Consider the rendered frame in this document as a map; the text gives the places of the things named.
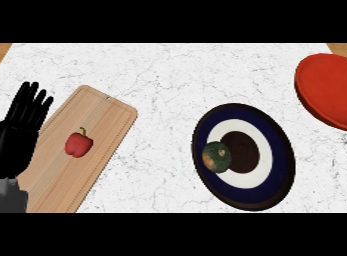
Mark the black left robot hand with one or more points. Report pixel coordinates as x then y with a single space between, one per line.
10 140

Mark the red bell pepper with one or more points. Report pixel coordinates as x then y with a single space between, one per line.
78 144

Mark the blue and white plate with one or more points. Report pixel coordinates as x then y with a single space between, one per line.
258 186

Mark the green round croissant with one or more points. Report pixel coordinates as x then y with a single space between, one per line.
216 157

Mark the pale wooden cutting board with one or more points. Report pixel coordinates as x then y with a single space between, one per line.
77 153

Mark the red bowl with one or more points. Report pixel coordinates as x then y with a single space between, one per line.
332 90

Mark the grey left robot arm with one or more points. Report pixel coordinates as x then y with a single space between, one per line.
3 198

